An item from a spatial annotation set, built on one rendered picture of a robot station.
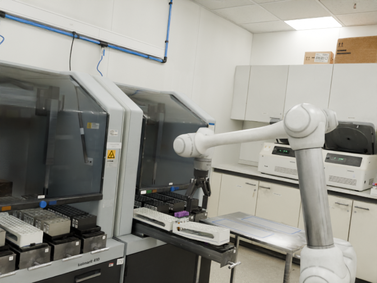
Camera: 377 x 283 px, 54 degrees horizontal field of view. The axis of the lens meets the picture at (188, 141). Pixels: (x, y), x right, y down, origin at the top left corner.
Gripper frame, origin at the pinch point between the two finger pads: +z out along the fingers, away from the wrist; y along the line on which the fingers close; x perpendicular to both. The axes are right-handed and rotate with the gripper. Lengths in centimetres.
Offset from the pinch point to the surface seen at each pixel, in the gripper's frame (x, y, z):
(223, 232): -18.3, -1.3, 7.6
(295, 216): 35, 230, 43
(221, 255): -22.1, -6.1, 16.7
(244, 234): -15.3, 26.1, 14.3
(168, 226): 13.6, -4.5, 12.6
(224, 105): 150, 240, -69
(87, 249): 29, -44, 22
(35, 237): 32, -69, 13
